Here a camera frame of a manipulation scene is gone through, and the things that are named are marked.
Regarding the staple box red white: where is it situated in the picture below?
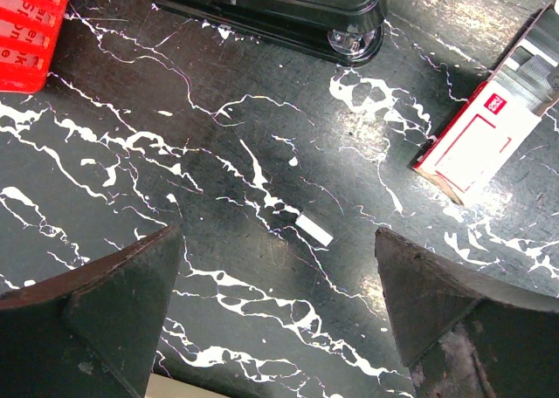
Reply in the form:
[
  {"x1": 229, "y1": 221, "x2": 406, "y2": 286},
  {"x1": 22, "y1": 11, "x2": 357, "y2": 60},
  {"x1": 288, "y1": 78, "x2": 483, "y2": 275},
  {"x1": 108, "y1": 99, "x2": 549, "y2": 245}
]
[{"x1": 413, "y1": 3, "x2": 558, "y2": 205}]

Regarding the red plastic shopping basket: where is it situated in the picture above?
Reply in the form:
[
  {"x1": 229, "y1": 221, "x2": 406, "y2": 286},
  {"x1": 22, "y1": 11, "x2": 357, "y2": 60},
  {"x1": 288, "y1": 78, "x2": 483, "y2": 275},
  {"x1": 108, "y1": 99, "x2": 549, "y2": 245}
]
[{"x1": 1, "y1": 0, "x2": 68, "y2": 94}]

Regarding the silver staple strip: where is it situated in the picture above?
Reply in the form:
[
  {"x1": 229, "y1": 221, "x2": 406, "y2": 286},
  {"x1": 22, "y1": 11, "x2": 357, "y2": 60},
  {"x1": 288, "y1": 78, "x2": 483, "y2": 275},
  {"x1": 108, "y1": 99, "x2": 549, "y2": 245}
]
[{"x1": 295, "y1": 213, "x2": 333, "y2": 247}]

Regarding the black stapler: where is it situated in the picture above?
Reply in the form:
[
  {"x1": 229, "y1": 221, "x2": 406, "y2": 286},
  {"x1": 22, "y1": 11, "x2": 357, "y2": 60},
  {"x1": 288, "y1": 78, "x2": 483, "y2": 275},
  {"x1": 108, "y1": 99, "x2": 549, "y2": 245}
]
[{"x1": 153, "y1": 0, "x2": 388, "y2": 67}]

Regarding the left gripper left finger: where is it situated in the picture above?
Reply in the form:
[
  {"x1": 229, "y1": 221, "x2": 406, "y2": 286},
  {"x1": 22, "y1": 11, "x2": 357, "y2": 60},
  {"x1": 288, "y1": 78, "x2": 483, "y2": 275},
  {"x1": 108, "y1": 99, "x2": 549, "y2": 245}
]
[{"x1": 1, "y1": 227, "x2": 183, "y2": 397}]

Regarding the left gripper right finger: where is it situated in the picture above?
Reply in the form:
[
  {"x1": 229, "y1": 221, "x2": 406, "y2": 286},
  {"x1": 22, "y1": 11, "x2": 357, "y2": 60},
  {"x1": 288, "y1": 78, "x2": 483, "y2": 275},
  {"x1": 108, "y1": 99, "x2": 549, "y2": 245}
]
[{"x1": 375, "y1": 227, "x2": 558, "y2": 397}]

